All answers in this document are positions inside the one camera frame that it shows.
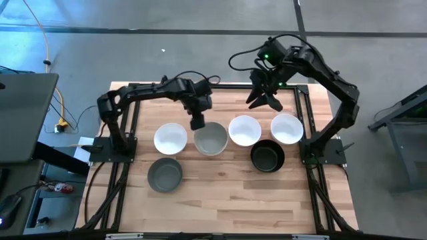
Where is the grey shelf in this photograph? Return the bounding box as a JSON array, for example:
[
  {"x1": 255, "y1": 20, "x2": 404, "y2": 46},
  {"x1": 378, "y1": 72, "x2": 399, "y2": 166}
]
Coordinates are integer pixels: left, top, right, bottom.
[{"x1": 25, "y1": 163, "x2": 88, "y2": 235}]

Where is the white paper sheet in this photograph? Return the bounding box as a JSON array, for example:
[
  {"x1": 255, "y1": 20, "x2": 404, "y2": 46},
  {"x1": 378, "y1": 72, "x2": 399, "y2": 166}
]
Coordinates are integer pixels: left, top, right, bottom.
[{"x1": 72, "y1": 136, "x2": 96, "y2": 164}]

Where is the red white object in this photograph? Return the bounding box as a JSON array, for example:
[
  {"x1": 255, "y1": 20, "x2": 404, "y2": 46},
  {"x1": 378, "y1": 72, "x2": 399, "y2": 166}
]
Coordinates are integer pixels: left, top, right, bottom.
[{"x1": 53, "y1": 182, "x2": 75, "y2": 195}]

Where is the grey laptop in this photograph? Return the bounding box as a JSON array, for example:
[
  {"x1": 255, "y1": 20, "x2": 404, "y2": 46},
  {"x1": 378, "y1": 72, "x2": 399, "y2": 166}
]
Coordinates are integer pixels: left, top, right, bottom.
[{"x1": 0, "y1": 73, "x2": 59, "y2": 164}]

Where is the black aluminium frame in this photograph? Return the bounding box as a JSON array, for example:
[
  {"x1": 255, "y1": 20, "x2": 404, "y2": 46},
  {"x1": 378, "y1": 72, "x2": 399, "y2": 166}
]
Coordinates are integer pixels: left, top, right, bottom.
[{"x1": 73, "y1": 81, "x2": 360, "y2": 234}]

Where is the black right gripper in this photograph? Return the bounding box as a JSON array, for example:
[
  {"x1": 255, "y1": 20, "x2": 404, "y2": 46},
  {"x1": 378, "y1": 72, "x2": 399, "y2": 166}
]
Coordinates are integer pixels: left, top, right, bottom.
[{"x1": 246, "y1": 66, "x2": 291, "y2": 113}]

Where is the silver bracket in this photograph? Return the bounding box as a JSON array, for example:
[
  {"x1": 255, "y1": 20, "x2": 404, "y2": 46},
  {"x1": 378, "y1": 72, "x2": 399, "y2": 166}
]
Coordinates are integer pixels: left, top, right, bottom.
[
  {"x1": 105, "y1": 233, "x2": 144, "y2": 240},
  {"x1": 292, "y1": 234, "x2": 330, "y2": 240}
]

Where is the black bowl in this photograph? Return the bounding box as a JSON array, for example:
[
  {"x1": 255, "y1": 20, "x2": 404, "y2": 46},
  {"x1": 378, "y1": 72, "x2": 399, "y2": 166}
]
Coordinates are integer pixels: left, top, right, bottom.
[{"x1": 250, "y1": 139, "x2": 286, "y2": 173}]

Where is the light grey bowl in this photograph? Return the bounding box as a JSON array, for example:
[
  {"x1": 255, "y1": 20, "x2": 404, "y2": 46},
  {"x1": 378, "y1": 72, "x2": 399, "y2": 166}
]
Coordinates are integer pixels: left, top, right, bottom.
[{"x1": 193, "y1": 121, "x2": 229, "y2": 155}]

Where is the dark desk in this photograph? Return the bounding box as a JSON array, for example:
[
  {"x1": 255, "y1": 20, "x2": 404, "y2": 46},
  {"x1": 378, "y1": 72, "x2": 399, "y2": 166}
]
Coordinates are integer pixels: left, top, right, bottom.
[{"x1": 0, "y1": 159, "x2": 46, "y2": 236}]

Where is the grey metal cart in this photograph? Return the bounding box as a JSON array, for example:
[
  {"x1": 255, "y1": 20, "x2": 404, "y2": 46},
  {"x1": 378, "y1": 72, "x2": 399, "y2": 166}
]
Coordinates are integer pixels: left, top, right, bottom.
[{"x1": 368, "y1": 85, "x2": 427, "y2": 194}]

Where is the black computer mouse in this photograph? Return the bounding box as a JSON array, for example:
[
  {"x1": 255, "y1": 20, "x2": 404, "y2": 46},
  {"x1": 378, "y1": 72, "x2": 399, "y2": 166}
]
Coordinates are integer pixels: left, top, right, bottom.
[{"x1": 0, "y1": 195, "x2": 23, "y2": 231}]

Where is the black cable bundle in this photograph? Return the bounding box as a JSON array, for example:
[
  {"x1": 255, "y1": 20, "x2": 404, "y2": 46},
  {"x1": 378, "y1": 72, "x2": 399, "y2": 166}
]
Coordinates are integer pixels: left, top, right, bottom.
[
  {"x1": 83, "y1": 161, "x2": 131, "y2": 231},
  {"x1": 306, "y1": 165, "x2": 355, "y2": 233}
]

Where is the dark grey bowl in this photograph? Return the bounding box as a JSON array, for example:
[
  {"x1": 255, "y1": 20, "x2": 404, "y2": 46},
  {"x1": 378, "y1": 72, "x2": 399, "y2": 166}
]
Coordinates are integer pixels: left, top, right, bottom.
[{"x1": 147, "y1": 157, "x2": 183, "y2": 194}]

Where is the yellow extension cable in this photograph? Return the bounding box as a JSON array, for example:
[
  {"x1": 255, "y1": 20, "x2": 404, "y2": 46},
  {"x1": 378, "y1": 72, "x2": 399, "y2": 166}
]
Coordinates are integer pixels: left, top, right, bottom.
[{"x1": 21, "y1": 0, "x2": 70, "y2": 133}]

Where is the black desk beam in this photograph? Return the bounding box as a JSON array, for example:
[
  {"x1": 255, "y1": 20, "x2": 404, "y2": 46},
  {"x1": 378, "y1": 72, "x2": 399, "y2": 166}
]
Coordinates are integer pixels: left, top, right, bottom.
[{"x1": 33, "y1": 141, "x2": 91, "y2": 177}]

